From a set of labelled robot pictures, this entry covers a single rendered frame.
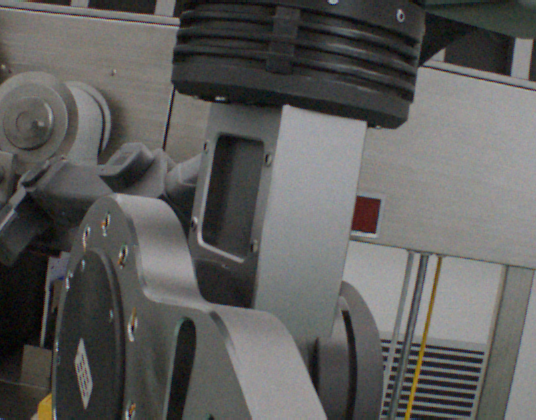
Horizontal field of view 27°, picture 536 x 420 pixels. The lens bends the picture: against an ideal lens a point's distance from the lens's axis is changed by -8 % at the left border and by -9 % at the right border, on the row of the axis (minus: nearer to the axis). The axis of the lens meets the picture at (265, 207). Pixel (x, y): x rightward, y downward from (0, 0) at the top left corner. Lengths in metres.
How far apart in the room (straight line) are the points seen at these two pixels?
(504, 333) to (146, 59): 0.80
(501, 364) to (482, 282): 2.19
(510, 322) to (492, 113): 0.41
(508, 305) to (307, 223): 1.53
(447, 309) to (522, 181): 2.39
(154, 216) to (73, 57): 1.38
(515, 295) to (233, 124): 1.50
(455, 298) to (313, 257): 3.70
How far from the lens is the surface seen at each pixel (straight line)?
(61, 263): 1.70
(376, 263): 4.25
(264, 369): 0.43
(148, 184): 1.00
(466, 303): 4.30
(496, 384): 2.13
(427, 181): 1.91
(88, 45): 1.96
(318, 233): 0.60
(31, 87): 1.63
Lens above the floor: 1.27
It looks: 3 degrees down
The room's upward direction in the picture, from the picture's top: 9 degrees clockwise
